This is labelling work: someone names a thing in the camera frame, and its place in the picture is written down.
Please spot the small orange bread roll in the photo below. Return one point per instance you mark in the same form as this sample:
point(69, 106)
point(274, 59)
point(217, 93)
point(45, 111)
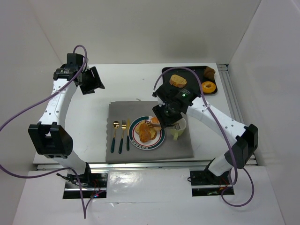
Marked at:
point(155, 124)

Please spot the gold fork green handle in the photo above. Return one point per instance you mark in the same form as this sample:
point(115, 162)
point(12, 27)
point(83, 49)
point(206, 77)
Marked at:
point(123, 128)

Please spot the white plate green red rim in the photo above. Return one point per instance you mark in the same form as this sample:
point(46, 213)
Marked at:
point(151, 144)

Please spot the light green mug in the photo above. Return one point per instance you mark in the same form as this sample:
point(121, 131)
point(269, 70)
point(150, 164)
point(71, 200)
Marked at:
point(177, 133)

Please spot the black rectangular tray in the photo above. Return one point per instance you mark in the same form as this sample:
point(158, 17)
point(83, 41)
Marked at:
point(190, 78)

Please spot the metal tongs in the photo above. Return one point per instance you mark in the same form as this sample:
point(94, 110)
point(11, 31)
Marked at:
point(175, 126)

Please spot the orange round bun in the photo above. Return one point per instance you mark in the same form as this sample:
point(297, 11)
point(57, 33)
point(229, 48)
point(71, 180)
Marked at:
point(144, 133)

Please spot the grey cloth placemat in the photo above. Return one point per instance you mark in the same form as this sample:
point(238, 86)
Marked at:
point(170, 149)

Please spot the flat bread slice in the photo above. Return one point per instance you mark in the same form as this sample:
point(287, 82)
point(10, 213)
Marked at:
point(178, 81)

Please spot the gold spoon green handle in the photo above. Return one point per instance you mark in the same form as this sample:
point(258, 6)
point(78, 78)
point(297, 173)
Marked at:
point(116, 125)

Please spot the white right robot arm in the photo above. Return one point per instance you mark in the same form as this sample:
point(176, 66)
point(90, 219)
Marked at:
point(174, 102)

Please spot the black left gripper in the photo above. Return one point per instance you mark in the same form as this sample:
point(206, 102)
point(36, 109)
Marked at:
point(88, 78)

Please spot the gold knife green handle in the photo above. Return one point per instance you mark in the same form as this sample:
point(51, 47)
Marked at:
point(128, 139)

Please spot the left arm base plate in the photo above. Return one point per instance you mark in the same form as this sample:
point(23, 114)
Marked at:
point(95, 188)

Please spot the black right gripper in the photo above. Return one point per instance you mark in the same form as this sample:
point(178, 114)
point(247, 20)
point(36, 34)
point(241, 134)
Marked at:
point(164, 117)

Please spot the orange donut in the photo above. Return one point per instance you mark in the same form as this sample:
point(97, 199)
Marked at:
point(208, 87)

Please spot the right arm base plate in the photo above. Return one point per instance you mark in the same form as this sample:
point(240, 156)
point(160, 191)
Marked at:
point(213, 186)

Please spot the toast bread slice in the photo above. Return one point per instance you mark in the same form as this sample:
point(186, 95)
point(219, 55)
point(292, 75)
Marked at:
point(153, 132)

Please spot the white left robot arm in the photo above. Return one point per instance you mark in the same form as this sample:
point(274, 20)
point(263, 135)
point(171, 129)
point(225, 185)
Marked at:
point(49, 136)

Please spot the aluminium rail frame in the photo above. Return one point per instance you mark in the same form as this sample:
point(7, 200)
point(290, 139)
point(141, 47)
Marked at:
point(87, 115)

